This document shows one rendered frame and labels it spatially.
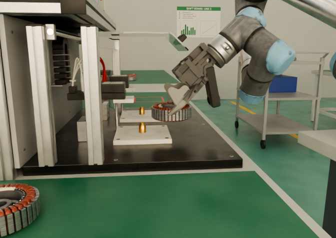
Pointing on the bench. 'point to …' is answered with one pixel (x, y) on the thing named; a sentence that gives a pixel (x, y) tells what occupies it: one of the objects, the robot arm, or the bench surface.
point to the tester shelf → (55, 7)
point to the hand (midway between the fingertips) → (167, 111)
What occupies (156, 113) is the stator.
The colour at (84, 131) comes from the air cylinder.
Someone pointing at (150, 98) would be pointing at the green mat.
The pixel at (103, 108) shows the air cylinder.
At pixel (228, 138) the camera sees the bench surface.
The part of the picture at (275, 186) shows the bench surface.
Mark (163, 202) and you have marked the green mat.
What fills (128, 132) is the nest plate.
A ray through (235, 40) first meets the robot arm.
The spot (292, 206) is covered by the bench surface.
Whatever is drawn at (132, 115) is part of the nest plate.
